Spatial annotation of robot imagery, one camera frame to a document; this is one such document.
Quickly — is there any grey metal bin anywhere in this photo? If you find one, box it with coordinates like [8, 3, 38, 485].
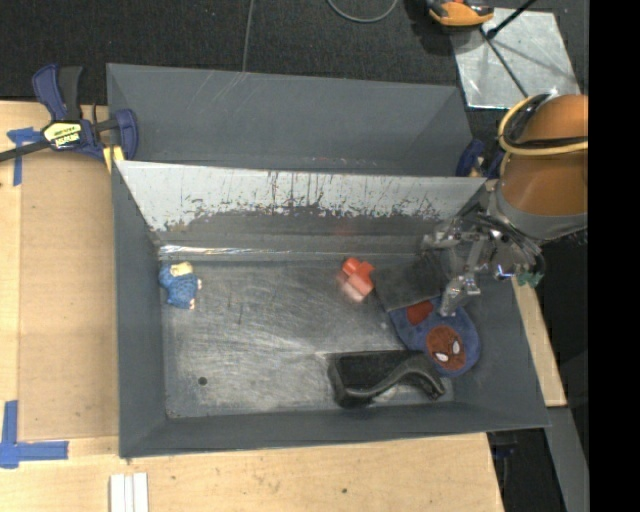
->
[104, 62, 553, 459]

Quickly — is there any blue and yellow toy animal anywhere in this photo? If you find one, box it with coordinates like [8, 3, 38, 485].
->
[158, 260, 204, 311]

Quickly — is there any dark grey flat block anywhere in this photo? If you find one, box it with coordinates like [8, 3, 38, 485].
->
[373, 253, 448, 313]

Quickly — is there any red toy block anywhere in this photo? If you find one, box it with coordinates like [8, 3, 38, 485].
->
[336, 256, 376, 304]

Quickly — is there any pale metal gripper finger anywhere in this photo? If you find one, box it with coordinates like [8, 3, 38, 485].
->
[438, 273, 483, 318]
[420, 226, 469, 252]

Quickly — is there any blue slipper with red mask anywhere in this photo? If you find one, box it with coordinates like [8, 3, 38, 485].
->
[388, 298, 483, 378]

